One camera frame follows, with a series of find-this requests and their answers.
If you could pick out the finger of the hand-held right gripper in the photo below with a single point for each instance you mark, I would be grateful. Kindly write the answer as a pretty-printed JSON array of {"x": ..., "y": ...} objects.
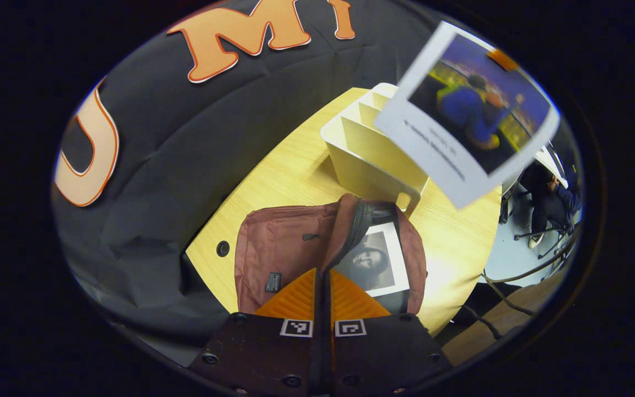
[{"x": 502, "y": 59}]

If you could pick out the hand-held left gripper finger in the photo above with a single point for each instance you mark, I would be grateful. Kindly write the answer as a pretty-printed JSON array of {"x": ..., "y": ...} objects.
[
  {"x": 317, "y": 331},
  {"x": 329, "y": 342}
]

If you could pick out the blue cover book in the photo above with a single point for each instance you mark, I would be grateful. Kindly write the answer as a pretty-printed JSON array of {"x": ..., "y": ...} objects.
[{"x": 461, "y": 121}]

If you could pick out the white portrait cover book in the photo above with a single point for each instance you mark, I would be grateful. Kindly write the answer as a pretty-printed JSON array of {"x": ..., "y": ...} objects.
[{"x": 372, "y": 259}]

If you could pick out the maroon fabric schoolbag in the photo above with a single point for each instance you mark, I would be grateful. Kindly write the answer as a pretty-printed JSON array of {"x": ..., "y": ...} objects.
[{"x": 279, "y": 242}]

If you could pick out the white plastic bookshelf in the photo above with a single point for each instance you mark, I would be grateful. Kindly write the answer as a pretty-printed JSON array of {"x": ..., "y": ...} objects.
[{"x": 367, "y": 160}]

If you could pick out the black office chair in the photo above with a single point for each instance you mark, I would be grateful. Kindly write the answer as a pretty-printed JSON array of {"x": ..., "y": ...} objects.
[{"x": 549, "y": 234}]

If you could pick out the black backdrop cloth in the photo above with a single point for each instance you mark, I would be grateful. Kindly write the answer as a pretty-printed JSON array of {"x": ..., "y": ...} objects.
[{"x": 185, "y": 154}]

